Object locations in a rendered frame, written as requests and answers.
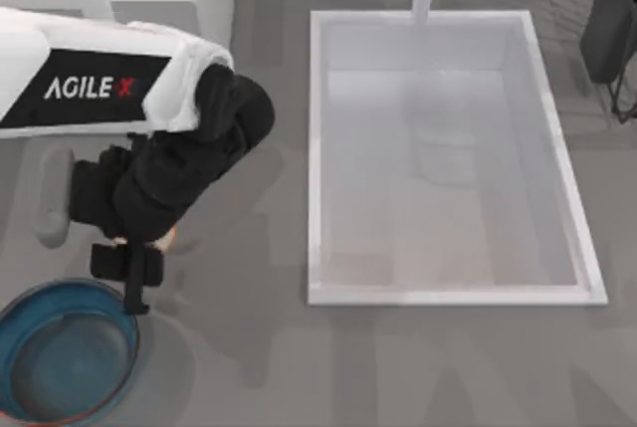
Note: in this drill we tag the blue bowl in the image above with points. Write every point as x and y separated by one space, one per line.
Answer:
64 352

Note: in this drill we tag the pale grey rounded box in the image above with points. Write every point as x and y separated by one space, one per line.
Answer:
52 198

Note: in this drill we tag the white sink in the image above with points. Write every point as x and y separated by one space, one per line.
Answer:
448 158

